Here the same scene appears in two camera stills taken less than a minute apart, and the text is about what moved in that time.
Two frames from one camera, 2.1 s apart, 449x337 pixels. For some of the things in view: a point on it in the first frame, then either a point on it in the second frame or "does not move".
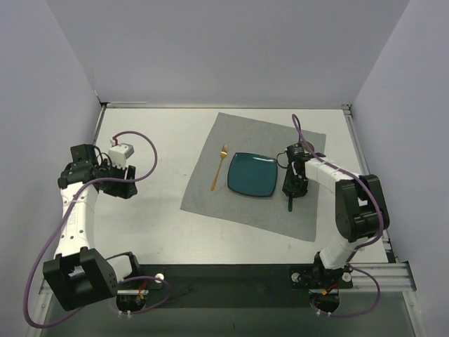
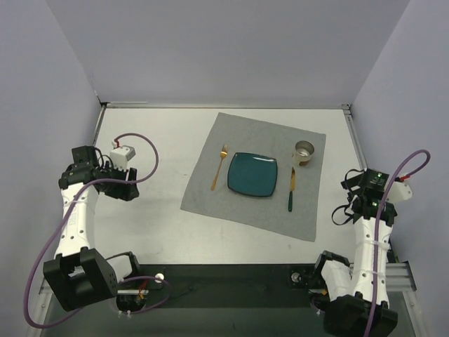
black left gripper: (123, 184) does not move
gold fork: (223, 153) does not move
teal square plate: (252, 174) does not move
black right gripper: (293, 187) -> (391, 213)
